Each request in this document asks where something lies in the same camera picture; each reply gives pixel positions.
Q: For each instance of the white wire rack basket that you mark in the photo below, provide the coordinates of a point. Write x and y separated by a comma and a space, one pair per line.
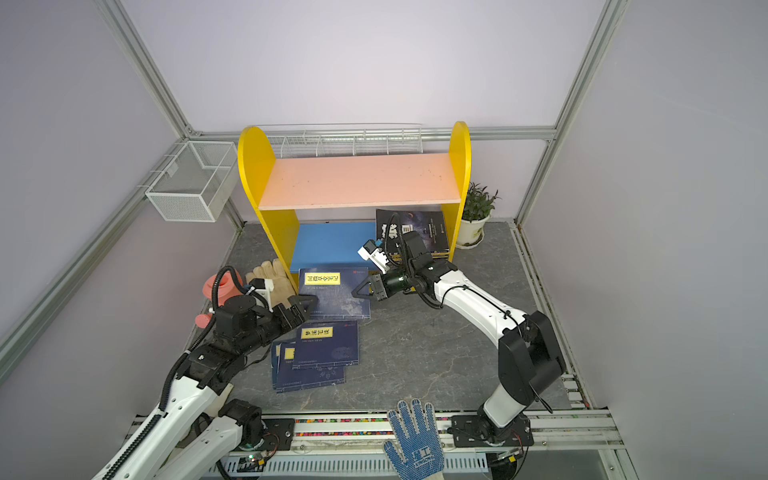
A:
344, 139

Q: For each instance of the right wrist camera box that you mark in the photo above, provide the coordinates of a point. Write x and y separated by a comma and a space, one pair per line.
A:
374, 253

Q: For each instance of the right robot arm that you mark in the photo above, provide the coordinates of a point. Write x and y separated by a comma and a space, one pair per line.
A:
529, 355

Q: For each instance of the black wolf cover book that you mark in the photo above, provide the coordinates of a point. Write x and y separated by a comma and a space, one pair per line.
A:
430, 225

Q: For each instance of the white mesh wall basket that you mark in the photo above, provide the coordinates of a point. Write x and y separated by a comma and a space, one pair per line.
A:
197, 182

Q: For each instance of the beige work glove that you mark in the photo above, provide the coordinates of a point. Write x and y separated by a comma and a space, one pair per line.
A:
273, 270

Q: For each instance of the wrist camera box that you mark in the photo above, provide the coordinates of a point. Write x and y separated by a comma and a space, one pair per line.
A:
374, 253
267, 287

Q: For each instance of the blue dotted knit glove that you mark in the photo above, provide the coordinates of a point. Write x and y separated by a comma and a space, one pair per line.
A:
416, 453

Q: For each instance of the dark blue classic book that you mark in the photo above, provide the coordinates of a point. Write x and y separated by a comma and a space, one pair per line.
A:
333, 287

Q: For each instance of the small potted green plant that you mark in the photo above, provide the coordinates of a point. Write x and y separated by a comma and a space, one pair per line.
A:
478, 208

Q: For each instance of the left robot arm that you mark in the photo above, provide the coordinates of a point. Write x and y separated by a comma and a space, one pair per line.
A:
192, 372

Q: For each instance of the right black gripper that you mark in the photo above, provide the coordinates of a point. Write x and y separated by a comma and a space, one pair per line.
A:
379, 284

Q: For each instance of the front rail with cable tray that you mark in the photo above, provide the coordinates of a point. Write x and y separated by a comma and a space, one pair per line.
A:
347, 444

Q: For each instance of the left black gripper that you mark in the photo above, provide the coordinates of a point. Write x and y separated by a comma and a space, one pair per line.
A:
299, 317

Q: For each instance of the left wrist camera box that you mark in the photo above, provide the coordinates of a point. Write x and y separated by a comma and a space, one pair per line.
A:
267, 287

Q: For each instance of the yellow shelf with coloured boards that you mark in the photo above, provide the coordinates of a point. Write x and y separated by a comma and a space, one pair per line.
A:
278, 188

